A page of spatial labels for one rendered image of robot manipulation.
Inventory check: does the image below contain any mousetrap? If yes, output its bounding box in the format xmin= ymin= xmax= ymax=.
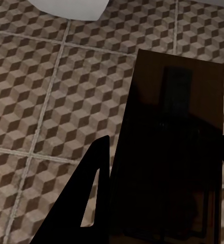
xmin=109 ymin=49 xmax=224 ymax=244

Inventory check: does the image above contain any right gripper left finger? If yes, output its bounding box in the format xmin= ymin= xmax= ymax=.
xmin=30 ymin=136 xmax=110 ymax=244

